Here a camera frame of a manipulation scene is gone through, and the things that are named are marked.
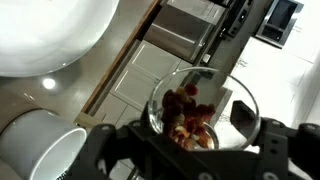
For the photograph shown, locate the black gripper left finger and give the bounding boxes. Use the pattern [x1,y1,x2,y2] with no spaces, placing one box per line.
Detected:
[63,101,208,180]

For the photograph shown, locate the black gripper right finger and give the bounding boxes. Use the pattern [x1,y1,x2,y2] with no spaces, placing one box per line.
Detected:
[230,100,320,180]

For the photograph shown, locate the glass cup with food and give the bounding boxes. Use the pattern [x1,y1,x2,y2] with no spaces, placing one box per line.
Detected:
[147,67,261,151]

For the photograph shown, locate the white bowl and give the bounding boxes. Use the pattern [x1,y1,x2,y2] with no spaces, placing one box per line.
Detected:
[0,0,120,77]

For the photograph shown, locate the white upper cabinets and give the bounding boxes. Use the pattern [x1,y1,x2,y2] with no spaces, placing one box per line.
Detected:
[210,37,319,128]

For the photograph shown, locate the white base cabinets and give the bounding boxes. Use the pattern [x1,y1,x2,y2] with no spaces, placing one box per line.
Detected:
[94,40,192,128]

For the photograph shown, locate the white mug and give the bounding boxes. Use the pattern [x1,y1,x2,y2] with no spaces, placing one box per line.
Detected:
[0,110,87,180]

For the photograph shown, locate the stainless steel dishwasher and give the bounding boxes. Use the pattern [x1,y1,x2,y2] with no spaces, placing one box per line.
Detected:
[143,0,225,63]

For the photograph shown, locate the stainless steel microwave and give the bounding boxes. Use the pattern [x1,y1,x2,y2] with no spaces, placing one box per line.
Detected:
[256,0,304,49]

